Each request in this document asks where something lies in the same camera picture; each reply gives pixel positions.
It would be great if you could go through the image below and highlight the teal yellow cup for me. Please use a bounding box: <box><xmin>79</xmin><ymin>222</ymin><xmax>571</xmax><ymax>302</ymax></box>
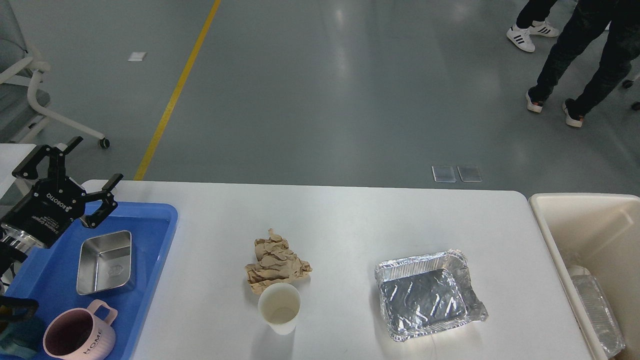
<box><xmin>0</xmin><ymin>317</ymin><xmax>46</xmax><ymax>360</ymax></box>

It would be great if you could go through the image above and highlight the blue plastic tray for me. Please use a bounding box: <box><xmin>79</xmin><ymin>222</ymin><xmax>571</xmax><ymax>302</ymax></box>
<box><xmin>6</xmin><ymin>202</ymin><xmax>178</xmax><ymax>360</ymax></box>

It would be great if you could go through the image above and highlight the clear floor plate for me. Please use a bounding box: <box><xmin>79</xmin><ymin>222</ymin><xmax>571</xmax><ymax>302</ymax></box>
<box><xmin>431</xmin><ymin>165</ymin><xmax>457</xmax><ymax>183</ymax></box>
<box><xmin>457</xmin><ymin>165</ymin><xmax>483</xmax><ymax>183</ymax></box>

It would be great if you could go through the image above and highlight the person with white sneakers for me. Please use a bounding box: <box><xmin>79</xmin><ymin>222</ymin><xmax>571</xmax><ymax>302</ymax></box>
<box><xmin>506</xmin><ymin>0</ymin><xmax>560</xmax><ymax>53</ymax></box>

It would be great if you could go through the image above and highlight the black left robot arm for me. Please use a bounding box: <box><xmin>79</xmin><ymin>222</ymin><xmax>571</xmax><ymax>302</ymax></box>
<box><xmin>0</xmin><ymin>136</ymin><xmax>123</xmax><ymax>325</ymax></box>

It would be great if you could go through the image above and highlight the pink HOME mug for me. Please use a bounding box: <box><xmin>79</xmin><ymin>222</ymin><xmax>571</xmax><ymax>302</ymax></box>
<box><xmin>42</xmin><ymin>300</ymin><xmax>118</xmax><ymax>360</ymax></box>

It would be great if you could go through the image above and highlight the clear floor plate left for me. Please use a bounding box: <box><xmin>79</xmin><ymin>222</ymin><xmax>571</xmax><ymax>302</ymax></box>
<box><xmin>431</xmin><ymin>165</ymin><xmax>457</xmax><ymax>183</ymax></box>

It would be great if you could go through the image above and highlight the aluminium foil tray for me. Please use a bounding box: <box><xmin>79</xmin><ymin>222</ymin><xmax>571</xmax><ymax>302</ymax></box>
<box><xmin>374</xmin><ymin>249</ymin><xmax>489</xmax><ymax>342</ymax></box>

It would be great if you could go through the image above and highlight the beige plastic bin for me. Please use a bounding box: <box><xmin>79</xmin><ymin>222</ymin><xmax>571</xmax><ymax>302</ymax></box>
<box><xmin>529</xmin><ymin>193</ymin><xmax>640</xmax><ymax>360</ymax></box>

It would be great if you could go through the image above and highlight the white side table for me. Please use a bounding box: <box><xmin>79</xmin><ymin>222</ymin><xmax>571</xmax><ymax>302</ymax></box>
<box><xmin>0</xmin><ymin>143</ymin><xmax>36</xmax><ymax>198</ymax></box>

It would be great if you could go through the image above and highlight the clear floor plate right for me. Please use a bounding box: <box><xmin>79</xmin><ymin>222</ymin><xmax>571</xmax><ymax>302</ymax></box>
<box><xmin>457</xmin><ymin>165</ymin><xmax>483</xmax><ymax>183</ymax></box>

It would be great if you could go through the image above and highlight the stainless steel rectangular container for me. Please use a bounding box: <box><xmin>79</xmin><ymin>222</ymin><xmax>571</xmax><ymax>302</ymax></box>
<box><xmin>76</xmin><ymin>230</ymin><xmax>136</xmax><ymax>297</ymax></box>

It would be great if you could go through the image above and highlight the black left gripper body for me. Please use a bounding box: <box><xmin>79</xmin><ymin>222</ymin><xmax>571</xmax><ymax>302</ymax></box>
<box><xmin>1</xmin><ymin>178</ymin><xmax>87</xmax><ymax>249</ymax></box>

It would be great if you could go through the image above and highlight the crumpled brown paper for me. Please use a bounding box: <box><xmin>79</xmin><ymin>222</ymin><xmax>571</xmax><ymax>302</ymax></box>
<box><xmin>244</xmin><ymin>228</ymin><xmax>313</xmax><ymax>296</ymax></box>

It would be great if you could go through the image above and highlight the person in dark jeans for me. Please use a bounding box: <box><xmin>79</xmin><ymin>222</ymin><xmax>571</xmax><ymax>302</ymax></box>
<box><xmin>526</xmin><ymin>0</ymin><xmax>640</xmax><ymax>129</ymax></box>

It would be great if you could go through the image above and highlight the white paper cup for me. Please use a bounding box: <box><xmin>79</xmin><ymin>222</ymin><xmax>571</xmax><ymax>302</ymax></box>
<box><xmin>257</xmin><ymin>282</ymin><xmax>302</xmax><ymax>335</ymax></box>

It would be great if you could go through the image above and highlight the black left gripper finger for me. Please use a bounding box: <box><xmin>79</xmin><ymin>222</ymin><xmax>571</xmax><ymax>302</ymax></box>
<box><xmin>12</xmin><ymin>136</ymin><xmax>84</xmax><ymax>187</ymax></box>
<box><xmin>80</xmin><ymin>173</ymin><xmax>124</xmax><ymax>229</ymax></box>

